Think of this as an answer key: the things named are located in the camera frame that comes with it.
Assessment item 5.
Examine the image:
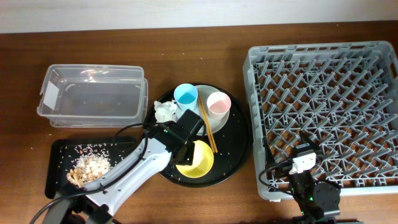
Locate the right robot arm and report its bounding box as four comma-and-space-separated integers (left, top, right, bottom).
258, 131, 341, 223

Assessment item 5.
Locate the clear plastic bin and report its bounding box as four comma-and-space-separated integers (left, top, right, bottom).
37, 64, 149, 128

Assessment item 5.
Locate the black rectangular tray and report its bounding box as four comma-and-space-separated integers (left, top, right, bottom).
45, 137, 137, 199

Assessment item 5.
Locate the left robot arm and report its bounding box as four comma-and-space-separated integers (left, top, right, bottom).
32, 119, 203, 223

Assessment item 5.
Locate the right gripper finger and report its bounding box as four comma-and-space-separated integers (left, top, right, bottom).
299, 131, 321, 153
263, 138, 275, 165

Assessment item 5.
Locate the rice and nutshell waste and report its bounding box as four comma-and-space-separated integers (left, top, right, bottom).
66, 144, 112, 187

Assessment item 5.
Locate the pink plastic cup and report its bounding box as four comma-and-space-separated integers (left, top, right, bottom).
206, 91, 231, 120

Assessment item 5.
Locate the grey dishwasher rack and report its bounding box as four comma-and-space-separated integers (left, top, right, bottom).
243, 41, 397, 201

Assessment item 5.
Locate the wooden chopstick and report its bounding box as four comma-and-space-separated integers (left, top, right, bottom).
197, 93, 216, 154
199, 93, 218, 154

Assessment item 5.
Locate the grey round plate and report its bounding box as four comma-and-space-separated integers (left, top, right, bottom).
175, 85, 229, 133

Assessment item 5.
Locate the blue plastic cup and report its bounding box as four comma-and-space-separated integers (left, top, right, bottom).
174, 83, 198, 111

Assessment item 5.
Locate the white napkin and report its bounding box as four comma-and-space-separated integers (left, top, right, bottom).
154, 100, 178, 123

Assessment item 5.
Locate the yellow plastic bowl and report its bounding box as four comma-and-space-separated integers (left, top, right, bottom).
177, 140, 214, 179

